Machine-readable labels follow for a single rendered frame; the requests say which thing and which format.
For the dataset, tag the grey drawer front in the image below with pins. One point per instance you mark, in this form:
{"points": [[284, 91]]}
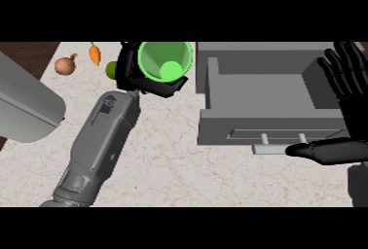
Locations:
{"points": [[271, 128]]}

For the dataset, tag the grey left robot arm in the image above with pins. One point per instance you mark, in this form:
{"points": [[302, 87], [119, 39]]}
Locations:
{"points": [[98, 146]]}

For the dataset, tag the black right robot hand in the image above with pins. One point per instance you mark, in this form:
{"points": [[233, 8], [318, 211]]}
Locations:
{"points": [[352, 97]]}

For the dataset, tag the orange carrot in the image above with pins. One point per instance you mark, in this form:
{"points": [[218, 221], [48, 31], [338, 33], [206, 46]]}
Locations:
{"points": [[95, 54]]}

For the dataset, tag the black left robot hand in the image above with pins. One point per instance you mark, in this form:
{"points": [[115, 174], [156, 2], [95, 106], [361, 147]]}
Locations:
{"points": [[126, 73]]}

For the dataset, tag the grey rounded appliance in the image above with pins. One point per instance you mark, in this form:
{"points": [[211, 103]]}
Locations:
{"points": [[26, 103]]}

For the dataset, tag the grey open drawer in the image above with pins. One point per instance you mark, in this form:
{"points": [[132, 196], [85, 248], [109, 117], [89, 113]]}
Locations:
{"points": [[268, 87]]}

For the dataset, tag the brown onion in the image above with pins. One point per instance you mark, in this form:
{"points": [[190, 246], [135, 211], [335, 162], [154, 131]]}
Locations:
{"points": [[66, 64]]}

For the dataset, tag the green round vegetable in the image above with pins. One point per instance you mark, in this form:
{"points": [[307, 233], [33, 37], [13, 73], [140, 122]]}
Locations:
{"points": [[112, 69]]}

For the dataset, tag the green cup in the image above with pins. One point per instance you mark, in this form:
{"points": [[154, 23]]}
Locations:
{"points": [[166, 60]]}

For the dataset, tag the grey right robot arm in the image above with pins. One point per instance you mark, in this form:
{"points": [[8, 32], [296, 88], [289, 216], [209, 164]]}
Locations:
{"points": [[358, 184]]}

